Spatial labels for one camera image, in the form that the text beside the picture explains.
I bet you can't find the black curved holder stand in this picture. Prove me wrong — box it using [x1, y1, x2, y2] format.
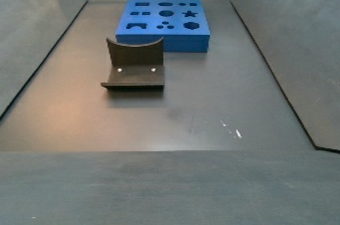
[101, 39, 165, 90]

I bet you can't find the blue shape sorter block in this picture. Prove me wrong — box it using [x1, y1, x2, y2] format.
[116, 0, 209, 53]

